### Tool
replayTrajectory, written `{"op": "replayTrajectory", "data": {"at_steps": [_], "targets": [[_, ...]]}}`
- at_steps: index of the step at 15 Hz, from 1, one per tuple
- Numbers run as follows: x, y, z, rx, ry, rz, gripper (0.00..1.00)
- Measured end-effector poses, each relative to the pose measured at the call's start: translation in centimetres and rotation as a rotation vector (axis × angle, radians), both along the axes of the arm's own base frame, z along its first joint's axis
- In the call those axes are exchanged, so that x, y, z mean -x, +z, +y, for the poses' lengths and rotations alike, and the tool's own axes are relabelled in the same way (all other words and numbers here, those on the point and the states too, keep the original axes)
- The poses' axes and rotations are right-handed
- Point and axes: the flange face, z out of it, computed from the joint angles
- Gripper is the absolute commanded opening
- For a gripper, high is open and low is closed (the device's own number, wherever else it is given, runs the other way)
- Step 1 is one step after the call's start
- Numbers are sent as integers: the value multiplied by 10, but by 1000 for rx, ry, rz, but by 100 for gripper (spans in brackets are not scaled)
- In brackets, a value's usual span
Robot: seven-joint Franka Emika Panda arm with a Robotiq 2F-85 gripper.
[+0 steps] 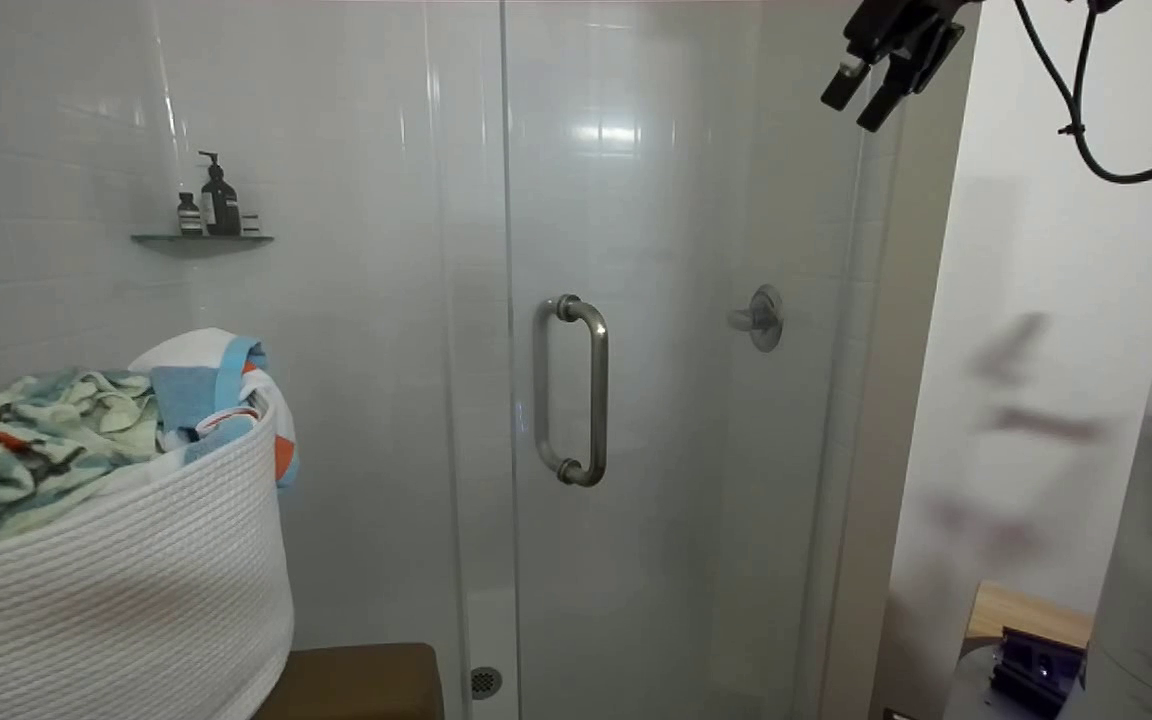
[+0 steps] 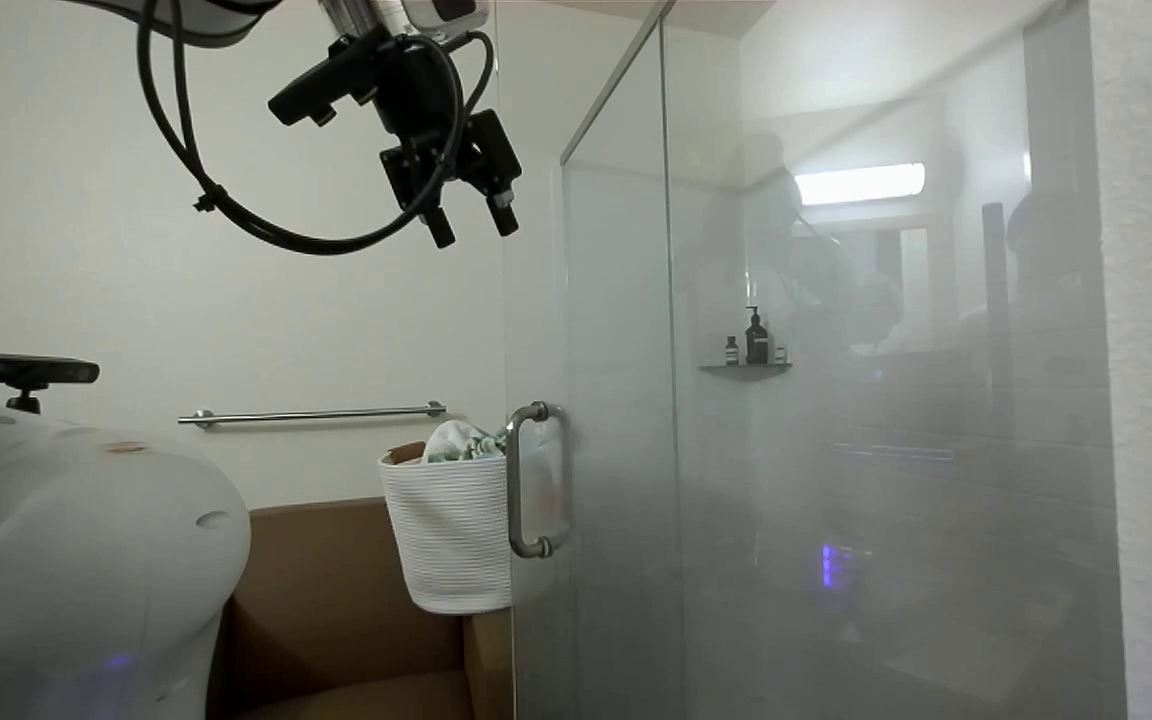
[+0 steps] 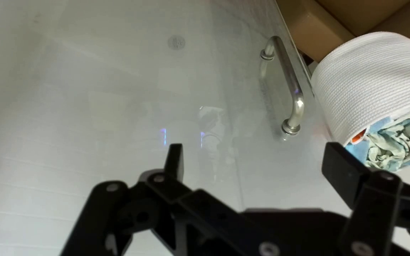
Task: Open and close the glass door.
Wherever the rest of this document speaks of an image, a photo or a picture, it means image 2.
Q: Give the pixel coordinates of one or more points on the small jar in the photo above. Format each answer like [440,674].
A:
[783,357]

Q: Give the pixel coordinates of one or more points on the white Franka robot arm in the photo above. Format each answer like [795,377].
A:
[71,563]

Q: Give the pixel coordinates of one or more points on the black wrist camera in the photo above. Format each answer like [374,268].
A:
[323,85]

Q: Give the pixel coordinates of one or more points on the frosted glass shower door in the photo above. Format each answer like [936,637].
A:
[619,401]

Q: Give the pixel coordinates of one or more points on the metal towel bar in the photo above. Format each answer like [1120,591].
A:
[308,418]

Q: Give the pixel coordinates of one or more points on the white woven laundry basket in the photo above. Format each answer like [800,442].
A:
[450,546]

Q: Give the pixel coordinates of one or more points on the green patterned cloth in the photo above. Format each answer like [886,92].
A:
[461,442]

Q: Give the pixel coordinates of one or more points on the dark pump bottle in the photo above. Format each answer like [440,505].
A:
[759,345]

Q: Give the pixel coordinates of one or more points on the glass corner shower shelf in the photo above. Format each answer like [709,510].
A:
[745,369]

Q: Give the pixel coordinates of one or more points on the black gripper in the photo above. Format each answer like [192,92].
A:
[439,146]

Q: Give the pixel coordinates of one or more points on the black camera on stand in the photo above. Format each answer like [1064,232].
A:
[19,369]

